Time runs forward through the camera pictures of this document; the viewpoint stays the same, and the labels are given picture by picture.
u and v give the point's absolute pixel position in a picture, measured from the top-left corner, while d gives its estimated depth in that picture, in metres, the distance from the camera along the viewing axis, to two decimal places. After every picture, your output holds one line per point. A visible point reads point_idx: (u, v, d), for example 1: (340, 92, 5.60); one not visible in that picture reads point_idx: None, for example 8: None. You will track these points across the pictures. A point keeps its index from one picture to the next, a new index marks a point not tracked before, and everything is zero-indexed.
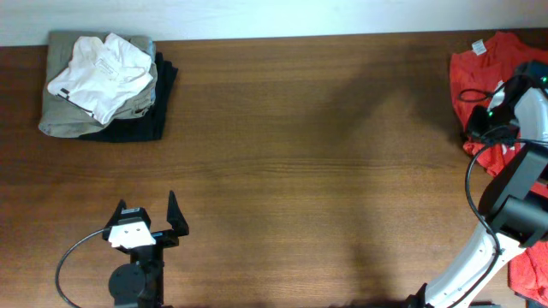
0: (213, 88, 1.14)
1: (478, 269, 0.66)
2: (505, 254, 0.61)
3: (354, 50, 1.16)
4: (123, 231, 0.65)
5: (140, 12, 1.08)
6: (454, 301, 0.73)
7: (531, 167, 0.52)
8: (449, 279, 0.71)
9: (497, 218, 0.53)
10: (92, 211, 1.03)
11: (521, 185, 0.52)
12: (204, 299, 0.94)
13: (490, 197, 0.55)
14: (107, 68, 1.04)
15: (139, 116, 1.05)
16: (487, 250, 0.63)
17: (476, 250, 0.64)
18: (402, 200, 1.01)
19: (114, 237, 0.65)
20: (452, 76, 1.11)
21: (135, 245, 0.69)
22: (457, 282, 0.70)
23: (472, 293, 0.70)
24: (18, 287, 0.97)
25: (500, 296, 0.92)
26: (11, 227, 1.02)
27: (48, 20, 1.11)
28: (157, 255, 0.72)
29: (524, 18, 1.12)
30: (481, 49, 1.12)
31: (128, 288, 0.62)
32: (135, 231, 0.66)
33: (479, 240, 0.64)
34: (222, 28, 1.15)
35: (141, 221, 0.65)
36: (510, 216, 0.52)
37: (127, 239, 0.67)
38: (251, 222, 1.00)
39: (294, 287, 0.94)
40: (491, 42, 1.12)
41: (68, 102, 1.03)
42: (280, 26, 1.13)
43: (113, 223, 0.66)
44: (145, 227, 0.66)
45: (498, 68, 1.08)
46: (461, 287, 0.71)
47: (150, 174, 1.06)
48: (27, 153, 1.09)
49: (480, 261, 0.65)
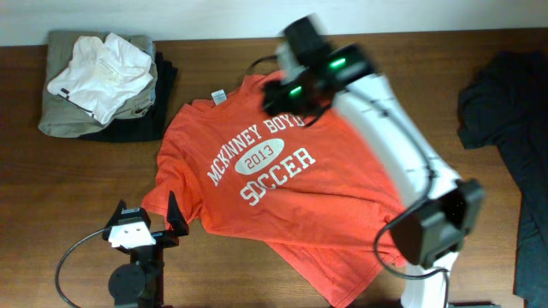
0: (213, 88, 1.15)
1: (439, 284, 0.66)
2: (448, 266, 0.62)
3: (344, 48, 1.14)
4: (123, 231, 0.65)
5: (140, 12, 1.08)
6: None
7: (431, 232, 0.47)
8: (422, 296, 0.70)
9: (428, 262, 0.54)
10: (92, 211, 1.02)
11: (435, 245, 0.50)
12: (204, 299, 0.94)
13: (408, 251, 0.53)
14: (107, 68, 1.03)
15: (139, 116, 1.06)
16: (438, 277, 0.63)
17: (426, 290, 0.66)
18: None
19: (114, 236, 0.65)
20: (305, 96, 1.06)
21: (135, 245, 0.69)
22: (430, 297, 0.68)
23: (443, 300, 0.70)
24: (19, 287, 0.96)
25: (500, 296, 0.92)
26: (12, 226, 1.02)
27: (48, 20, 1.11)
28: (157, 254, 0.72)
29: (520, 16, 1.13)
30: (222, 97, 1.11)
31: (128, 287, 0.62)
32: (135, 231, 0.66)
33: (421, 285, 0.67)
34: (222, 28, 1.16)
35: (142, 221, 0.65)
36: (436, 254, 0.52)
37: (128, 239, 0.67)
38: None
39: (294, 287, 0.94)
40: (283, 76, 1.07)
41: (68, 102, 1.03)
42: (280, 25, 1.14)
43: (113, 222, 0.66)
44: (145, 226, 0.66)
45: None
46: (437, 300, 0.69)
47: (149, 174, 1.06)
48: (27, 152, 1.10)
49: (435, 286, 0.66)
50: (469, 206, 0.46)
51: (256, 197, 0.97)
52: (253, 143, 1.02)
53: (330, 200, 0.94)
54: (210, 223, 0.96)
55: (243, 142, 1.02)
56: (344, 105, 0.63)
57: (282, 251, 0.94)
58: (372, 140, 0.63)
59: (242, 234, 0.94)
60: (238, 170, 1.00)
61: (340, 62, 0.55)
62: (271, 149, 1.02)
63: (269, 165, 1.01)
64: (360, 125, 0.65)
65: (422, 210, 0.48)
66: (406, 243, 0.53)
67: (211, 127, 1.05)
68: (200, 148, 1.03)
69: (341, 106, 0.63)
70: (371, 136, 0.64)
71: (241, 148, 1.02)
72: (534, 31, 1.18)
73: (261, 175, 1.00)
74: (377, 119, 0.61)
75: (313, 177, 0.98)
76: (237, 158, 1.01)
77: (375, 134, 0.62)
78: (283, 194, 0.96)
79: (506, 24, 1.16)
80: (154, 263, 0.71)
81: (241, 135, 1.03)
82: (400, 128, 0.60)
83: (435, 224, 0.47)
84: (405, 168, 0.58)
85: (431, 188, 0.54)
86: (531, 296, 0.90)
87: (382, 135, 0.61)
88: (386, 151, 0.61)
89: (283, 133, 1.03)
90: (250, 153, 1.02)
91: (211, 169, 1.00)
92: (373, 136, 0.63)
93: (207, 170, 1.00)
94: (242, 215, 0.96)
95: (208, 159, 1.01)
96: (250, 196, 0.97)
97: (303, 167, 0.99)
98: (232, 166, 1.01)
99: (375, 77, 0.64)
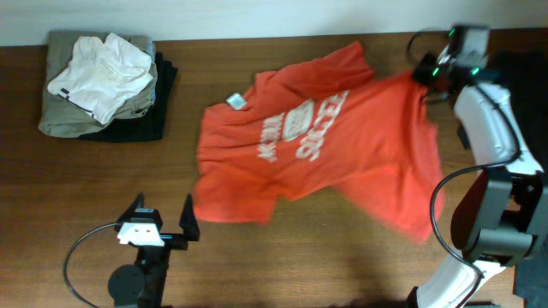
0: (212, 88, 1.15)
1: (466, 286, 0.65)
2: (486, 275, 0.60)
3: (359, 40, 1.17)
4: (134, 229, 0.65)
5: (140, 12, 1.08)
6: (449, 300, 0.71)
7: (494, 198, 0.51)
8: (442, 289, 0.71)
9: (473, 254, 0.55)
10: (92, 211, 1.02)
11: (490, 220, 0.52)
12: (204, 299, 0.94)
13: (463, 227, 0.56)
14: (107, 68, 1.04)
15: (139, 116, 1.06)
16: (470, 273, 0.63)
17: (460, 272, 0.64)
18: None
19: (123, 233, 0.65)
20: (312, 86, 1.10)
21: (143, 242, 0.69)
22: (449, 295, 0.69)
23: (456, 299, 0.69)
24: (18, 288, 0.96)
25: (500, 296, 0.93)
26: (12, 226, 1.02)
27: (49, 20, 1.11)
28: (163, 257, 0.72)
29: (518, 17, 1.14)
30: (239, 102, 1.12)
31: (129, 287, 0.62)
32: (145, 231, 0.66)
33: (460, 265, 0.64)
34: (222, 27, 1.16)
35: (153, 222, 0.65)
36: (485, 247, 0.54)
37: (137, 238, 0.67)
38: (251, 222, 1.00)
39: (294, 287, 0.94)
40: (286, 74, 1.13)
41: (68, 102, 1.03)
42: (279, 26, 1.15)
43: (124, 220, 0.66)
44: (155, 228, 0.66)
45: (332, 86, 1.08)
46: (453, 299, 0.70)
47: (183, 156, 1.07)
48: (27, 151, 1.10)
49: (467, 279, 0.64)
50: (543, 197, 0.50)
51: (316, 151, 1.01)
52: (285, 118, 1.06)
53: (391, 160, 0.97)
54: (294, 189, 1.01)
55: (276, 124, 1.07)
56: (471, 96, 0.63)
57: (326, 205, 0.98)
58: (472, 124, 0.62)
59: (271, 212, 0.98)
60: (290, 139, 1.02)
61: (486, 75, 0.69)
62: (304, 114, 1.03)
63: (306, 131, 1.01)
64: (471, 125, 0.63)
65: (498, 170, 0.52)
66: (465, 210, 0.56)
67: (220, 129, 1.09)
68: (215, 145, 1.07)
69: (463, 105, 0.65)
70: (476, 124, 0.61)
71: (278, 124, 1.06)
72: (533, 31, 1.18)
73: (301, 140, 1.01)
74: (486, 107, 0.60)
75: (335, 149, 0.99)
76: (282, 133, 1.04)
77: (479, 121, 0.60)
78: (348, 148, 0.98)
79: (505, 25, 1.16)
80: (157, 265, 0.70)
81: (269, 123, 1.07)
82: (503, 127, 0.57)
83: (503, 191, 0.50)
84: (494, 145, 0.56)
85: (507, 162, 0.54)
86: (531, 296, 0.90)
87: (485, 118, 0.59)
88: (482, 137, 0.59)
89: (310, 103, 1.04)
90: (289, 124, 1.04)
91: (261, 149, 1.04)
92: (479, 127, 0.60)
93: (259, 151, 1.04)
94: (308, 172, 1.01)
95: (240, 149, 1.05)
96: (309, 152, 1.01)
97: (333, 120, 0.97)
98: (282, 140, 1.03)
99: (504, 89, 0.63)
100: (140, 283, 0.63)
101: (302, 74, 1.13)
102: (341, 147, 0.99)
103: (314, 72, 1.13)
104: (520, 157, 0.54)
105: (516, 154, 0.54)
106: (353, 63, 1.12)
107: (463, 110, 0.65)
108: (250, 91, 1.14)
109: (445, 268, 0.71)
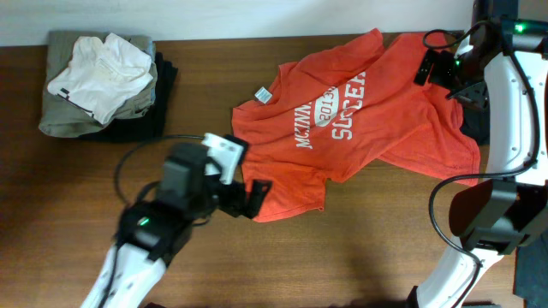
0: (212, 88, 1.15)
1: (467, 276, 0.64)
2: (485, 263, 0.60)
3: (374, 28, 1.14)
4: None
5: (140, 12, 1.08)
6: (449, 296, 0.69)
7: (494, 207, 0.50)
8: (441, 283, 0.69)
9: (468, 245, 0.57)
10: (92, 212, 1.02)
11: (486, 221, 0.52)
12: (204, 299, 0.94)
13: (460, 218, 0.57)
14: (107, 68, 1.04)
15: (138, 116, 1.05)
16: (468, 263, 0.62)
17: (458, 263, 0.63)
18: (395, 206, 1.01)
19: None
20: (331, 74, 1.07)
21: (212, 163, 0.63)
22: (449, 289, 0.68)
23: (457, 293, 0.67)
24: (19, 287, 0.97)
25: (500, 296, 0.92)
26: (11, 226, 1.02)
27: (48, 20, 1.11)
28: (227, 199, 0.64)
29: None
30: (266, 95, 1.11)
31: (187, 158, 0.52)
32: None
33: (458, 255, 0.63)
34: (222, 27, 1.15)
35: None
36: (479, 239, 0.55)
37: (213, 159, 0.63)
38: (251, 222, 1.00)
39: (294, 287, 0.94)
40: (307, 60, 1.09)
41: (68, 103, 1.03)
42: (279, 26, 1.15)
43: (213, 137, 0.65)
44: None
45: (351, 74, 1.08)
46: (454, 293, 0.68)
47: None
48: (27, 151, 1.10)
49: (467, 269, 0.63)
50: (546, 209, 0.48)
51: (349, 132, 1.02)
52: (312, 105, 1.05)
53: (425, 133, 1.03)
54: (338, 173, 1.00)
55: (303, 113, 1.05)
56: (502, 70, 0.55)
57: (342, 179, 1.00)
58: (495, 103, 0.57)
59: (290, 214, 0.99)
60: (322, 126, 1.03)
61: (520, 26, 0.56)
62: (331, 98, 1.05)
63: (336, 117, 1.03)
64: (493, 103, 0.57)
65: (502, 181, 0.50)
66: (463, 203, 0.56)
67: (240, 126, 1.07)
68: None
69: (491, 75, 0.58)
70: (498, 104, 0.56)
71: (308, 112, 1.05)
72: None
73: (331, 129, 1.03)
74: (516, 91, 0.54)
75: (356, 136, 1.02)
76: (312, 121, 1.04)
77: (505, 103, 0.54)
78: (379, 124, 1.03)
79: None
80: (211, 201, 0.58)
81: (299, 112, 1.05)
82: (530, 120, 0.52)
83: (506, 202, 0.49)
84: (512, 142, 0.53)
85: (520, 170, 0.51)
86: (531, 296, 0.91)
87: (511, 103, 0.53)
88: (503, 124, 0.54)
89: (331, 91, 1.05)
90: (319, 110, 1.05)
91: (298, 140, 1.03)
92: (502, 109, 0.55)
93: (294, 142, 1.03)
94: (349, 151, 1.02)
95: (270, 145, 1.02)
96: (342, 134, 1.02)
97: (357, 104, 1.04)
98: (314, 127, 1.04)
99: (545, 61, 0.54)
100: (182, 168, 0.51)
101: (324, 62, 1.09)
102: (381, 124, 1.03)
103: (335, 60, 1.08)
104: (533, 166, 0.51)
105: (531, 162, 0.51)
106: (372, 50, 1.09)
107: (491, 80, 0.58)
108: (277, 83, 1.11)
109: (443, 261, 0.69)
